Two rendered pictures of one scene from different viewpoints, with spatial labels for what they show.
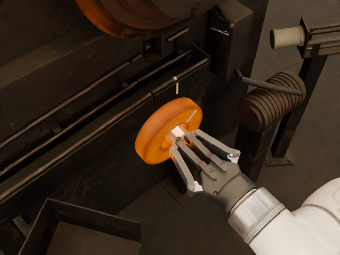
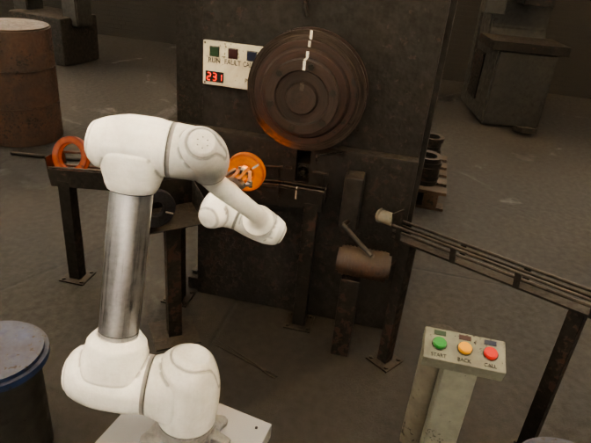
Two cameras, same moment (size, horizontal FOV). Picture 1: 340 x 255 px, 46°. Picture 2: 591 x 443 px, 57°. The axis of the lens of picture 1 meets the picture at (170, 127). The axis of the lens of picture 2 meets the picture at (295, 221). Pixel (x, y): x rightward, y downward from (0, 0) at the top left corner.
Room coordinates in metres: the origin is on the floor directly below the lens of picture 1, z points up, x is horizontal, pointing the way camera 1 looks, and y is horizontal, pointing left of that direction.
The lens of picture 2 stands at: (-0.65, -1.62, 1.65)
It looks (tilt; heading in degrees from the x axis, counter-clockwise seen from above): 28 degrees down; 49
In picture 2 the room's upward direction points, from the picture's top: 6 degrees clockwise
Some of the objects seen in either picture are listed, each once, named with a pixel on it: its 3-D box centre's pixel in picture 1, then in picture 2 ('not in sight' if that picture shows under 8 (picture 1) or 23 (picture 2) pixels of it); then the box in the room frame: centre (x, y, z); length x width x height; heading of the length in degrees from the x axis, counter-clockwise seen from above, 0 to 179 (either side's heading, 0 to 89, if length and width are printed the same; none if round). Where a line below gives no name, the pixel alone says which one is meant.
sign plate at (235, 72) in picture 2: not in sight; (233, 65); (0.61, 0.34, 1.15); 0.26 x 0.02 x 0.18; 130
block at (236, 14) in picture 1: (226, 41); (352, 199); (0.90, -0.17, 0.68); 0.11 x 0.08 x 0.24; 40
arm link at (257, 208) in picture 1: (254, 213); not in sight; (0.29, -0.15, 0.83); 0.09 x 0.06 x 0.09; 130
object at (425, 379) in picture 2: not in sight; (428, 391); (0.71, -0.85, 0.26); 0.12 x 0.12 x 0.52
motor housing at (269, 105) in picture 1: (260, 135); (356, 302); (0.85, -0.34, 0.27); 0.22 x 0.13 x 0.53; 130
